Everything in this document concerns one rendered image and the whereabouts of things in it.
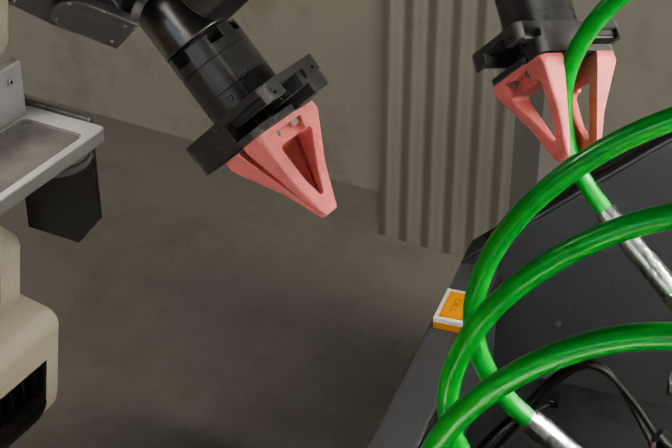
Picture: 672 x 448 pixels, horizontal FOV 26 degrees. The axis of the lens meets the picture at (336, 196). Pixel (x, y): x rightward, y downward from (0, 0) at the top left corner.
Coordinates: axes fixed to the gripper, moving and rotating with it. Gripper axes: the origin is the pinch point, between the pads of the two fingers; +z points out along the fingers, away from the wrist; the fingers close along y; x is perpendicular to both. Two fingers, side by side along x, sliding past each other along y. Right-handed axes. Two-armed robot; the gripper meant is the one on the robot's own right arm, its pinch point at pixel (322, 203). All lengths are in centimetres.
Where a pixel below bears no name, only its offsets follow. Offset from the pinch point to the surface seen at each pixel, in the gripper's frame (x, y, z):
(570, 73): 17.3, 11.8, 3.4
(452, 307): 22.2, -17.2, 15.5
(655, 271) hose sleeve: 15.7, 8.5, 19.4
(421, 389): 11.7, -15.9, 18.4
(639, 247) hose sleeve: 16.1, 8.3, 17.3
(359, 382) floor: 109, -133, 37
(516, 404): -3.7, 7.1, 18.4
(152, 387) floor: 86, -155, 14
